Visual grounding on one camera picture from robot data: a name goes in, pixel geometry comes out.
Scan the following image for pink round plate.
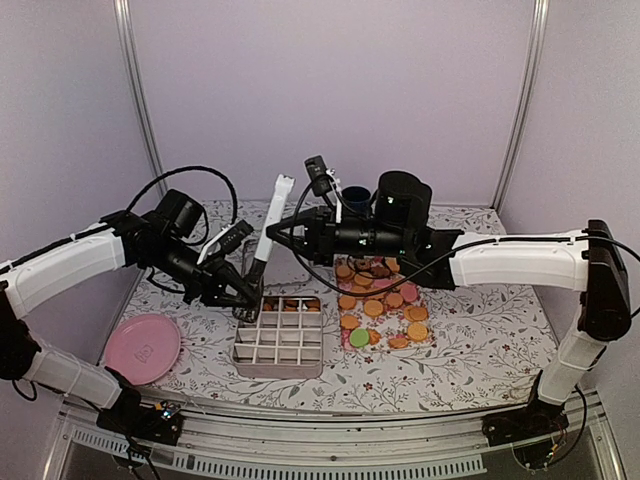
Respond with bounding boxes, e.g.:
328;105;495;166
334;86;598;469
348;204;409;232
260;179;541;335
104;314;181;386

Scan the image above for green sandwich cookie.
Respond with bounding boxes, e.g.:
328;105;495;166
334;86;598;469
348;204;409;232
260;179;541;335
349;328;370;348

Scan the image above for brown flower cookie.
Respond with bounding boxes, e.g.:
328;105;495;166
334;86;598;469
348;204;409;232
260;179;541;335
369;265;391;278

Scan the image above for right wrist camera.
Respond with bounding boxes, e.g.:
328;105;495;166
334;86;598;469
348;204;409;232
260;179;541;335
304;155;343;223

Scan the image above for white handled food tongs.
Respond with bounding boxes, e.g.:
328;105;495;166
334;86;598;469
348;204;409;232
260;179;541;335
233;174;295;324

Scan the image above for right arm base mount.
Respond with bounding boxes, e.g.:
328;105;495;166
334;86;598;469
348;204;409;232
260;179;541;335
482;404;569;446

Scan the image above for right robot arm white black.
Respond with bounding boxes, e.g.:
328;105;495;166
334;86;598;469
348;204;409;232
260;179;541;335
265;171;635;436

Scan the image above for aluminium corner post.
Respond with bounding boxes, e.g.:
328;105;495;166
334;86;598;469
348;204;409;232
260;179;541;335
491;0;550;212
113;0;164;178

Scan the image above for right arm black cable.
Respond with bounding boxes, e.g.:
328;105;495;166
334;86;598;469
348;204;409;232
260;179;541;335
289;184;640;321

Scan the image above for floral tablecloth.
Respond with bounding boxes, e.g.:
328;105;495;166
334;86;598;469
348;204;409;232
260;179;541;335
112;200;556;415

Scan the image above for pink sandwich cookie upper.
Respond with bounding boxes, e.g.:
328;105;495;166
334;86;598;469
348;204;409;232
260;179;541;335
374;278;394;290

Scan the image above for aluminium front rail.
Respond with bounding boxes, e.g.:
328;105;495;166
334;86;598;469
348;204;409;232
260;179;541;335
44;391;631;479

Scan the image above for dark blue mug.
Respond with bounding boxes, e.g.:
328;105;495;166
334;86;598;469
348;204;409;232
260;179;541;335
342;186;371;215

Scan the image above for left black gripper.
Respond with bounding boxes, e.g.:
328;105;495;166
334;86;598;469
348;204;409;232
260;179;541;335
146;234;258;307

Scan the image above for metal tin lid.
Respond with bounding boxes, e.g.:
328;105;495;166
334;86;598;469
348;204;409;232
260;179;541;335
241;240;312;288

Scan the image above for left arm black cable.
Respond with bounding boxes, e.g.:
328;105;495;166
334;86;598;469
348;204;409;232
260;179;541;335
124;166;239;226

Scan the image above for metal cookie tin with dividers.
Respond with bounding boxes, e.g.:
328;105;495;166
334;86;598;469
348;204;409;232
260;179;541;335
231;296;324;380

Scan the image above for chocolate sprinkled donut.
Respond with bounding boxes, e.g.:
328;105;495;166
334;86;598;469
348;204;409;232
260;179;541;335
353;259;371;271

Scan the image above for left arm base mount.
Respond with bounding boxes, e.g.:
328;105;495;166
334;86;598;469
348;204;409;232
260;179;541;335
96;400;184;446

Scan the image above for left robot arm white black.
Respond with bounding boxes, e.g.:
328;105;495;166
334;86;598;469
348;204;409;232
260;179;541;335
1;190;260;434

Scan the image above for left aluminium corner post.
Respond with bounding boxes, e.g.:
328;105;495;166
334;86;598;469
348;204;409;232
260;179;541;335
113;0;164;178

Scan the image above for pink sandwich cookie lower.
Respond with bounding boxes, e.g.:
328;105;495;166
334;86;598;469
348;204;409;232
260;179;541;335
399;284;419;303

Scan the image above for right aluminium corner post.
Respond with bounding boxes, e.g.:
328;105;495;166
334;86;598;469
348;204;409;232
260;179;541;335
491;0;550;212

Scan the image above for floral rectangular tray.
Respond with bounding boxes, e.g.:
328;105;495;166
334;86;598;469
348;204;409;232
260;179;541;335
334;256;435;353

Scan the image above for pink sandwich cookie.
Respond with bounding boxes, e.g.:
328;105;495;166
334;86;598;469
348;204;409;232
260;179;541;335
374;278;394;290
399;284;419;303

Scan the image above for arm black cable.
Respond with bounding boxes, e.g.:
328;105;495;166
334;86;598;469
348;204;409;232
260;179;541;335
124;166;239;226
289;184;640;321

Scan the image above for round embossed biscuit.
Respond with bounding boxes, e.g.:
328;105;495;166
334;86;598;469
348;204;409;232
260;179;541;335
406;322;429;342

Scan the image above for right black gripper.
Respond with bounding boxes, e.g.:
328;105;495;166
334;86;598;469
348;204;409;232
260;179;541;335
264;206;409;268

